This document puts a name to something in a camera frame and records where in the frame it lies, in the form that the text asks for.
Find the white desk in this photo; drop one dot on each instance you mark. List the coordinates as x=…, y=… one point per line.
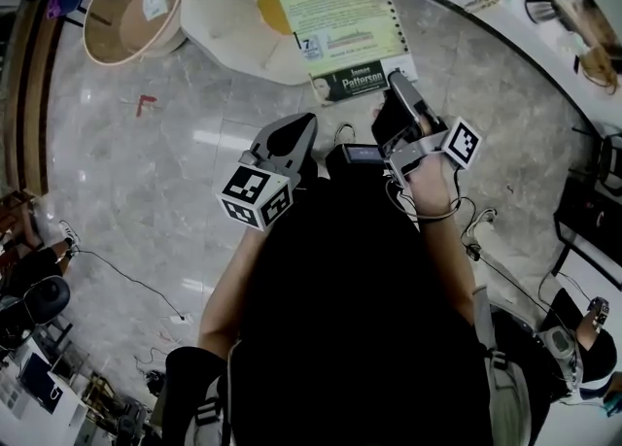
x=68, y=415

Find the black metal rack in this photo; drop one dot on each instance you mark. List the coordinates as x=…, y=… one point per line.
x=583, y=211

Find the person's right forearm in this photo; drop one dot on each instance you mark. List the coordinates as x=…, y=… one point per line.
x=452, y=264

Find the person's right hand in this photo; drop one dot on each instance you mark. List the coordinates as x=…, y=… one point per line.
x=435, y=186

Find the white cushioned chair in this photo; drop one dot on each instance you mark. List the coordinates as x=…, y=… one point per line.
x=218, y=16

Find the person's white shoe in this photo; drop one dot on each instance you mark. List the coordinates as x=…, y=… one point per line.
x=345, y=134

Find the person's left forearm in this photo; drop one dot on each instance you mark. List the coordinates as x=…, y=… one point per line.
x=228, y=298

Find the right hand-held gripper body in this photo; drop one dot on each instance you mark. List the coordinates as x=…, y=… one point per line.
x=461, y=143

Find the dark monitor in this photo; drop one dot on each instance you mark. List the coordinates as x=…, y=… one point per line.
x=39, y=381

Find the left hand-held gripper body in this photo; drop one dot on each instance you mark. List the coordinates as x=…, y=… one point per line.
x=248, y=186

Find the person's body in black clothing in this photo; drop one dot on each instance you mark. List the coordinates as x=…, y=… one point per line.
x=350, y=288

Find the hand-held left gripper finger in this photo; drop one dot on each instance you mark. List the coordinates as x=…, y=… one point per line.
x=306, y=152
x=267, y=140

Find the black office chair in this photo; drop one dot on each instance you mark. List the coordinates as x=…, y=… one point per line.
x=46, y=296

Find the yellow cushion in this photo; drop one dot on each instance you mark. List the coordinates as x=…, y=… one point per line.
x=269, y=9

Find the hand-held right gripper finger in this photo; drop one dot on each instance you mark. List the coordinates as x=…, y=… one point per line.
x=410, y=96
x=391, y=123

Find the wooden step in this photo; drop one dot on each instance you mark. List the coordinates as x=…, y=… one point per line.
x=34, y=94

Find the pale green book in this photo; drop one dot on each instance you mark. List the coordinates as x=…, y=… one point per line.
x=335, y=7

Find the purple cloth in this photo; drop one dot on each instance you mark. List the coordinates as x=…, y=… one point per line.
x=54, y=4

